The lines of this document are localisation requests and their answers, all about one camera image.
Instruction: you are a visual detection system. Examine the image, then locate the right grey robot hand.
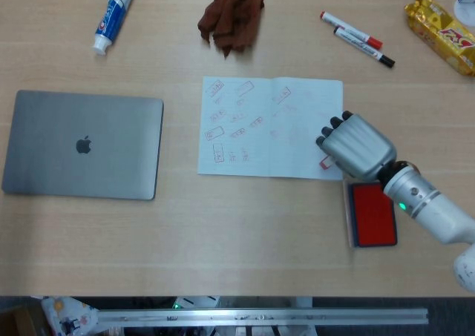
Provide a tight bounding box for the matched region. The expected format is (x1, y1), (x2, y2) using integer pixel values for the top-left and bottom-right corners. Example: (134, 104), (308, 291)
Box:
(315, 110), (398, 183)

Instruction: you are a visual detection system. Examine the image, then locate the open lined notebook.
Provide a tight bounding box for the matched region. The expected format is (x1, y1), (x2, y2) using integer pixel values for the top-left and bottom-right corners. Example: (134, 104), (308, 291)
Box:
(197, 76), (344, 181)

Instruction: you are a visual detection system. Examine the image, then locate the red ink pad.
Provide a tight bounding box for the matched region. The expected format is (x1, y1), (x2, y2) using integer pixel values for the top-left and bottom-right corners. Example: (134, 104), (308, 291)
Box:
(343, 179), (399, 248)

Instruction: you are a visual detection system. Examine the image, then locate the black capped whiteboard marker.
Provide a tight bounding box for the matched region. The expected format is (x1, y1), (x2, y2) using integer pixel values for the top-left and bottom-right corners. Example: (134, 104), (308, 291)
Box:
(332, 25), (396, 68)

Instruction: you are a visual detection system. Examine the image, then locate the red capped whiteboard marker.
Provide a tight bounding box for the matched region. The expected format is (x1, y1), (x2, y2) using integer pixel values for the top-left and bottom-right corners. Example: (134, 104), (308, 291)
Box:
(320, 10), (384, 50)

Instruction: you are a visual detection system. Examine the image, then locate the gold snack package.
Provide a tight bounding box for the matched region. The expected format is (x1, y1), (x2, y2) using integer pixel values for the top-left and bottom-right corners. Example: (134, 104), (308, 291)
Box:
(404, 0), (475, 78)

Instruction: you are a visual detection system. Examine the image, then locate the white round disc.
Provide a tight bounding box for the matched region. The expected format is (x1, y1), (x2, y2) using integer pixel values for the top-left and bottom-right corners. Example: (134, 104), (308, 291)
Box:
(453, 0), (475, 24)

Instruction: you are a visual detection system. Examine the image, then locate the brown crumpled cloth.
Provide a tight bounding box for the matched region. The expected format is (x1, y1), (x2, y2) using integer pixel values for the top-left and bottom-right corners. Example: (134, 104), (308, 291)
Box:
(197, 0), (265, 59)

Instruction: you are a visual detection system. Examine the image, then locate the grey laptop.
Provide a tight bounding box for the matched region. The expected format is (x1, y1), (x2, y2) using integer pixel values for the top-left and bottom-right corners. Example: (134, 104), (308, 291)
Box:
(1, 89), (165, 201)

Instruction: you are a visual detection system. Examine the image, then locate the blue white toothpaste tube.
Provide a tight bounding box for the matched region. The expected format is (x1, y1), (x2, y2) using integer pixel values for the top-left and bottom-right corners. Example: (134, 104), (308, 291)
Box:
(92, 0), (140, 57)

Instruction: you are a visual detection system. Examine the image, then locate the aluminium rail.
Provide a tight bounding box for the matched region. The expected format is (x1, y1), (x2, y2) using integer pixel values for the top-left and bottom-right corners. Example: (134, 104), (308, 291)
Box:
(94, 308), (430, 328)

